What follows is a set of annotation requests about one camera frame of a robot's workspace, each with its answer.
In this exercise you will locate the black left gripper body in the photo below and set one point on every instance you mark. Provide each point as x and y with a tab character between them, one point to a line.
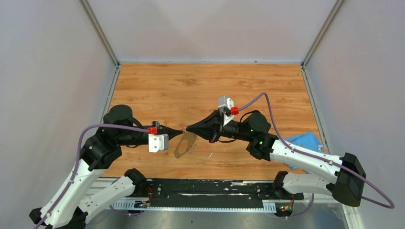
156	124

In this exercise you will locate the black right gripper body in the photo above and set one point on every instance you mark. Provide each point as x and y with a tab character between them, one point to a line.
231	130

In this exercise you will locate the metal key organizer plate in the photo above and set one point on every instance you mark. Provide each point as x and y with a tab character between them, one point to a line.
185	144

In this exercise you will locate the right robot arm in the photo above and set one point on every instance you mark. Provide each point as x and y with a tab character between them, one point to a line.
341	177

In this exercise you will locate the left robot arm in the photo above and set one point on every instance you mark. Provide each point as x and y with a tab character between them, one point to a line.
69	208

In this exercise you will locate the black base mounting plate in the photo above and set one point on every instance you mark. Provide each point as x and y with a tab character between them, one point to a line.
211	194

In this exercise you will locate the blue cloth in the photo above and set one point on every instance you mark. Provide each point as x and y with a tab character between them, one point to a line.
309	141

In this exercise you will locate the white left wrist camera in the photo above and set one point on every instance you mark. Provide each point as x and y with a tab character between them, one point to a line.
158	143

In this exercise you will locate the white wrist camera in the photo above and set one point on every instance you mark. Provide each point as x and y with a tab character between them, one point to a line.
225	104
158	143

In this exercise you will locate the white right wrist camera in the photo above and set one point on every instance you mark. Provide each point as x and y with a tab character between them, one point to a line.
225	104

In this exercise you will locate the aluminium rail base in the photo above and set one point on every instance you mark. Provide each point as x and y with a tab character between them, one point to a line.
280	210

